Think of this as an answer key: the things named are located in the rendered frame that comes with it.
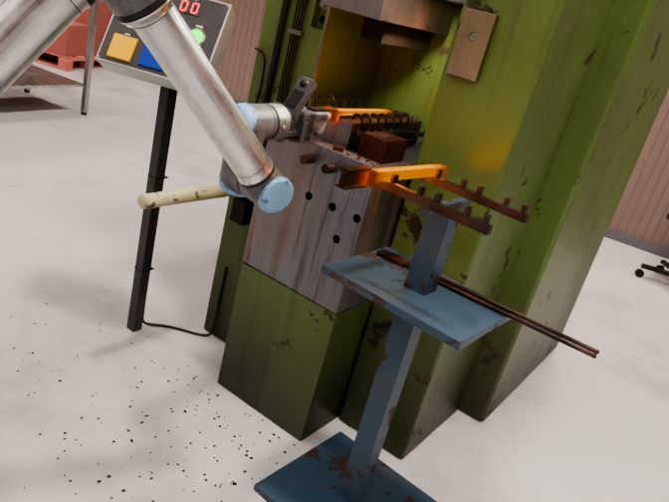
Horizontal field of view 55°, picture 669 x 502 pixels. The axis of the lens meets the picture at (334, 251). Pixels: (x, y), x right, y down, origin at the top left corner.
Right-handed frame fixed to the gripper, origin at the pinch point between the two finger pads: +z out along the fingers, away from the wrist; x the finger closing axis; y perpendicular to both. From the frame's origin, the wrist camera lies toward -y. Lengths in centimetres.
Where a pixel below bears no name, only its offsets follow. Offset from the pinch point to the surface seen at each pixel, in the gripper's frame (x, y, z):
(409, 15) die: 7.6, -29.7, 18.3
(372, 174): 35.4, 2.8, -28.7
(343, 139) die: 6.1, 6.1, 2.9
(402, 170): 35.8, 2.9, -15.9
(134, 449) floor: -6, 100, -46
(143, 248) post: -57, 66, -8
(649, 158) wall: 30, 34, 415
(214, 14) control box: -45.2, -16.1, -3.0
